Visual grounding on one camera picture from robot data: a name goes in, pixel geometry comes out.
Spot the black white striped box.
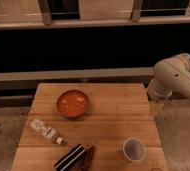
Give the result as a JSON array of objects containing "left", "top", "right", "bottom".
[{"left": 54, "top": 144, "right": 86, "bottom": 171}]

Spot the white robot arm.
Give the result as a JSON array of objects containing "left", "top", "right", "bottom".
[{"left": 146, "top": 53, "right": 190, "bottom": 117}]

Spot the orange ceramic bowl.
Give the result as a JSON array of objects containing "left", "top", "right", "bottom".
[{"left": 56, "top": 90, "right": 89, "bottom": 119}]

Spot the clear plastic bottle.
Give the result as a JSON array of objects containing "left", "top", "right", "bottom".
[{"left": 30, "top": 119, "right": 65, "bottom": 145}]

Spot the white paper cup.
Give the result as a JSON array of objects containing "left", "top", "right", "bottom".
[{"left": 122, "top": 137, "right": 146, "bottom": 163}]

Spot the dark red pouch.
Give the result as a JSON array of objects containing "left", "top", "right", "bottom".
[{"left": 81, "top": 146, "right": 95, "bottom": 171}]

